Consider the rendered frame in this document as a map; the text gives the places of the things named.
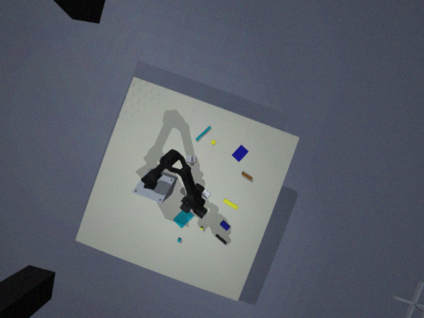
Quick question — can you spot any yellow flat bar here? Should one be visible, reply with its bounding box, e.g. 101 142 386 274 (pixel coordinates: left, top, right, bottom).
223 199 238 210

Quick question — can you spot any teal flat square plate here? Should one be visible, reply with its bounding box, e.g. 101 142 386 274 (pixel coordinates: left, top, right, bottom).
173 211 194 228

